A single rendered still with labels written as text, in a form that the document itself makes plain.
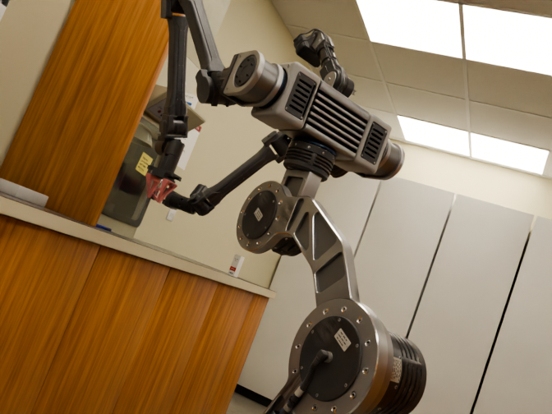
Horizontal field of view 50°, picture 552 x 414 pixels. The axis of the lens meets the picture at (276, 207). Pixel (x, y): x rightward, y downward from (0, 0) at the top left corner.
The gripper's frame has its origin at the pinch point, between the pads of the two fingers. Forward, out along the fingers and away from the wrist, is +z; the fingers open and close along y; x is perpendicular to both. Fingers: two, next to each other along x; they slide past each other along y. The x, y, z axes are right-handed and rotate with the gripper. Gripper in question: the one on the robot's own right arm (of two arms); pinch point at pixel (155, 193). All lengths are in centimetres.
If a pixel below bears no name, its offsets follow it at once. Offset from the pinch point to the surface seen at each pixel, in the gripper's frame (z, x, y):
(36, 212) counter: -26, 20, 83
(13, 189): 12, 18, 57
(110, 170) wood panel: -2.8, 0.1, 34.9
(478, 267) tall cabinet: -108, -51, -285
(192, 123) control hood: -2.7, -32.4, -1.2
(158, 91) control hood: -2.2, -34.2, 26.5
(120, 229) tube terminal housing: 5.0, 18.7, 5.6
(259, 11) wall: 51, -135, -101
